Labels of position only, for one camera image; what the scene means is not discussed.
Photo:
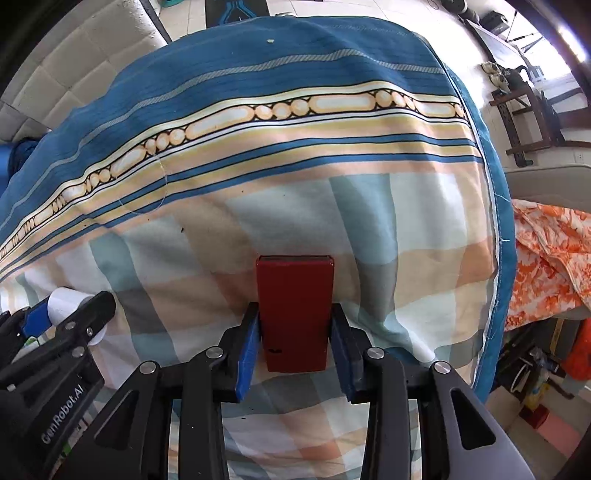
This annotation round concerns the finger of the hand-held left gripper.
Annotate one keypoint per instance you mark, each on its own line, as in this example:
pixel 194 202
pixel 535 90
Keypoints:
pixel 92 311
pixel 34 319

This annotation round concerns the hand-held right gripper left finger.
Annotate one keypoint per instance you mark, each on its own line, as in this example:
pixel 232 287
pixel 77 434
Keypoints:
pixel 247 355

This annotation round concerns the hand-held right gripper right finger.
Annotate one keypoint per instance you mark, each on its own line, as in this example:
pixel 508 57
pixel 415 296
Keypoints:
pixel 341 355

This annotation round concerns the small white container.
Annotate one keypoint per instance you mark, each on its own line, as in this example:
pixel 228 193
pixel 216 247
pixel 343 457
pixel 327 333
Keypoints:
pixel 69 302

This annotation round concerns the red rectangular box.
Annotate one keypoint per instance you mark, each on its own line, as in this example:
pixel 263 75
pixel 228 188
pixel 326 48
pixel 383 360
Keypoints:
pixel 295 314

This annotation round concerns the blue exercise mat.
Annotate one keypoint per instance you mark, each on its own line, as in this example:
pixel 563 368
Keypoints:
pixel 3 164

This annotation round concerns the dark blue cloth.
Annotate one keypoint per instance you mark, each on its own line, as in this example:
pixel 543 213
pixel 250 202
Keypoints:
pixel 25 154

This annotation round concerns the small red block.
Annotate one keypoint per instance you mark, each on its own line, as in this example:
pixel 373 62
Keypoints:
pixel 534 417

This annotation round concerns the plaid tablecloth with blue border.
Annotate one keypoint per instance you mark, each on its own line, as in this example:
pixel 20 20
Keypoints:
pixel 323 138

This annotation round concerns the orange patterned cloth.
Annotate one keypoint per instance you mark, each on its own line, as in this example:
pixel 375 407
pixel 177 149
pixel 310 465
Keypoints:
pixel 549 258

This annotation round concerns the wide grey quilted chair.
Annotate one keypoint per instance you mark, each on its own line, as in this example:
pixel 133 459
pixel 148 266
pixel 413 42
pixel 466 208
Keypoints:
pixel 83 60

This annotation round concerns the dark wooden chair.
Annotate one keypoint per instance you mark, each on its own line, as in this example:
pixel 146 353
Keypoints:
pixel 526 120

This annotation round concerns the pair of light shoes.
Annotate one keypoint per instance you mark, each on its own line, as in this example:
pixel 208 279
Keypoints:
pixel 491 74

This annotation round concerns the black and blue floor mat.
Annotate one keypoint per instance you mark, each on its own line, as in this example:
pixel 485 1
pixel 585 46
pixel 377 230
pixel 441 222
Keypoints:
pixel 235 9

